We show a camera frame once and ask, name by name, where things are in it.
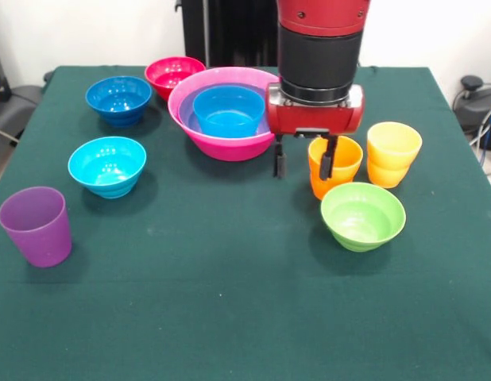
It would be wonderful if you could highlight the purple bowl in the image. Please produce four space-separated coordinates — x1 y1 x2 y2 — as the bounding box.
177 83 273 138

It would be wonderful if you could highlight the small red-pink bowl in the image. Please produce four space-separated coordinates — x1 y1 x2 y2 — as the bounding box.
144 56 207 102

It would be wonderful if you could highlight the blue ringed flat-bottom bowl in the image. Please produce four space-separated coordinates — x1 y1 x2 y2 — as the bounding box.
192 85 266 139

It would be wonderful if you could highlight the dark green tablecloth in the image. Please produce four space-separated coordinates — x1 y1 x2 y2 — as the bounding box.
0 65 491 381

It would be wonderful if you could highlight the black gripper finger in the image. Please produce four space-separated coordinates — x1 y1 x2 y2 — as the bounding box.
319 135 338 182
272 133 288 179

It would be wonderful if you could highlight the large pink bowl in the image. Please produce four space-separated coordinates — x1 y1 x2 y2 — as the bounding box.
167 66 280 163

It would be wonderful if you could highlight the green bowl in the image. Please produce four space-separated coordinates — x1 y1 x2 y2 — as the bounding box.
319 182 408 253

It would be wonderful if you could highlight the yellow cup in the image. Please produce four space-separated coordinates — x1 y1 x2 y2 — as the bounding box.
366 121 423 171

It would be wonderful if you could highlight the cyan bowl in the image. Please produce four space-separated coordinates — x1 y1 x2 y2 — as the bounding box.
67 136 148 199

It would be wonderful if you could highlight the purple cup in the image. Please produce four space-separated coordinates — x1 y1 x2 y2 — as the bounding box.
0 186 73 269

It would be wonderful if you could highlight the dark blue bowl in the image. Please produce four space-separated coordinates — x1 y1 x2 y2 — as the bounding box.
84 75 153 129

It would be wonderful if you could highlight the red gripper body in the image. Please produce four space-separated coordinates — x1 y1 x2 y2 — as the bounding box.
265 82 365 139

